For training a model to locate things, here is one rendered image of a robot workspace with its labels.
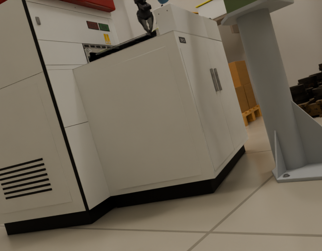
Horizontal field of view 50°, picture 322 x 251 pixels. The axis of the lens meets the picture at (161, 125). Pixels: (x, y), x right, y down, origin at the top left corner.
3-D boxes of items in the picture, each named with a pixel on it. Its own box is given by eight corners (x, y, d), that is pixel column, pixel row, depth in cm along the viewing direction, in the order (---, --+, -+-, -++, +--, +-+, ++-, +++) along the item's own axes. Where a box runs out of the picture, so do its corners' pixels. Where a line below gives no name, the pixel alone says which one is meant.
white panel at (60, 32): (43, 71, 173) (19, -7, 171) (123, 68, 246) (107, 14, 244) (48, 69, 172) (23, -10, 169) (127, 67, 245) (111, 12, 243)
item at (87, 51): (87, 64, 205) (83, 49, 204) (124, 63, 244) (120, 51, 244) (90, 63, 204) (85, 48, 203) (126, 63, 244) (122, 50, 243)
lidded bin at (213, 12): (242, 12, 467) (237, -6, 466) (229, 12, 438) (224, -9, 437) (214, 25, 497) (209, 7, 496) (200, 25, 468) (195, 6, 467)
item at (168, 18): (160, 37, 172) (152, 9, 172) (195, 43, 222) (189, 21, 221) (177, 30, 168) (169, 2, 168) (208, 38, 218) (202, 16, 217)
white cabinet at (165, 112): (114, 210, 194) (72, 69, 190) (176, 164, 281) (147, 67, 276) (222, 193, 166) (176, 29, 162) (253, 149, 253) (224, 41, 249)
